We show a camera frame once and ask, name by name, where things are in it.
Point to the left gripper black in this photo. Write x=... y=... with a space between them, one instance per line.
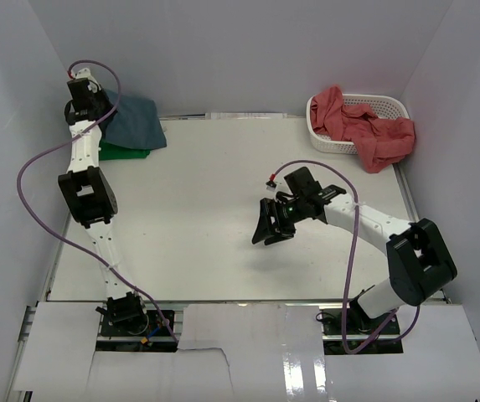
x=102 y=95

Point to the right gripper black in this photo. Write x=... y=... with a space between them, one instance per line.
x=270 y=208

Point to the blue t shirt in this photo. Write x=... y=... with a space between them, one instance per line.
x=135 y=125

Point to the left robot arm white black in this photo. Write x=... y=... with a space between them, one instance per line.
x=92 y=202

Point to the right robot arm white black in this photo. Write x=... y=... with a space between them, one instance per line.
x=419 y=262

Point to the folded green t shirt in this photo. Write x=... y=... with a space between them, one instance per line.
x=110 y=152

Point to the red t shirt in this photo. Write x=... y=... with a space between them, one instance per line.
x=379 y=142

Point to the white perforated plastic basket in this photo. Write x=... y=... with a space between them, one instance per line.
x=383 y=106

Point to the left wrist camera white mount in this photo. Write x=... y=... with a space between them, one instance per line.
x=86 y=74

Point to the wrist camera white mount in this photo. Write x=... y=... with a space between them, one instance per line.
x=86 y=74
x=274 y=185

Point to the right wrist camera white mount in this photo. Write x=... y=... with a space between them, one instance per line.
x=274 y=185

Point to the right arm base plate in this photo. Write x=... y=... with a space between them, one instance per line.
x=358 y=331

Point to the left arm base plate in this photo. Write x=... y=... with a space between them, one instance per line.
x=149 y=337

